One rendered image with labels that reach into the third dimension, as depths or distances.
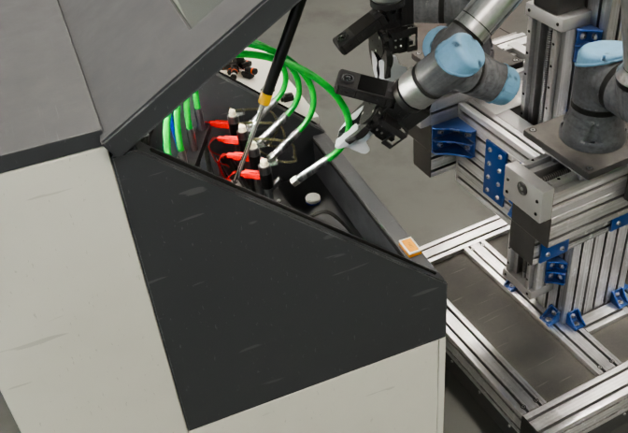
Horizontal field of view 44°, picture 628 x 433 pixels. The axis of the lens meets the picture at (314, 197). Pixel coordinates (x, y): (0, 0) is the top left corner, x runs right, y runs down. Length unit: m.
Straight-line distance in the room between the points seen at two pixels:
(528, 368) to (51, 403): 1.47
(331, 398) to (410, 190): 1.88
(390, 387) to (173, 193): 0.75
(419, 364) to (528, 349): 0.82
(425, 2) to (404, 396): 1.01
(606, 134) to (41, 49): 1.20
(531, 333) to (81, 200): 1.69
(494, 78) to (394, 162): 2.24
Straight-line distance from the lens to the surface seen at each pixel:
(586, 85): 1.83
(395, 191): 3.48
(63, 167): 1.21
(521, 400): 2.39
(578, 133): 1.89
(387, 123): 1.49
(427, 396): 1.88
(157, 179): 1.24
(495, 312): 2.64
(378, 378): 1.75
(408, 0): 1.66
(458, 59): 1.37
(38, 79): 1.37
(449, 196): 3.45
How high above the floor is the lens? 2.08
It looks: 37 degrees down
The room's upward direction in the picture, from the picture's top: 6 degrees counter-clockwise
